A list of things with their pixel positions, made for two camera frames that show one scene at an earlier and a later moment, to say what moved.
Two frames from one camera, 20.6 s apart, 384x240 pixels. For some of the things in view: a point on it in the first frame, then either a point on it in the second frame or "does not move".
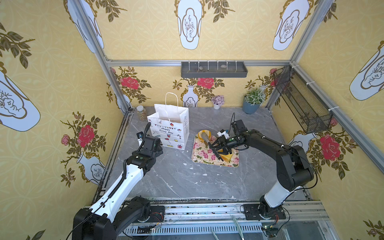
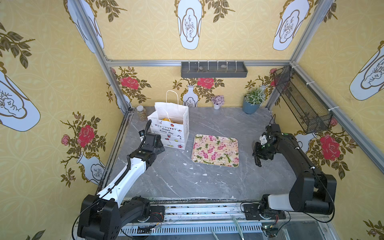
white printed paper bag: [170, 123] does not move
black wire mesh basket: [306, 105] does not move
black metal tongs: [215, 152] → [257, 154]
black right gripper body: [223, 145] → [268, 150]
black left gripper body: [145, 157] does not move
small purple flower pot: [218, 100] does not move
